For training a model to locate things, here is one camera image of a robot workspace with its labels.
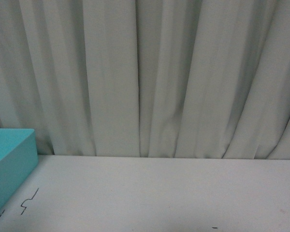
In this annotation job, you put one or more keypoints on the grey-white curtain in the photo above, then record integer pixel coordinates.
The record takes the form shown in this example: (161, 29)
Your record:
(148, 78)

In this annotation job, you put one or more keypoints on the turquoise storage box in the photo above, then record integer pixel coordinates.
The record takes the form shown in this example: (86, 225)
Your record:
(18, 158)

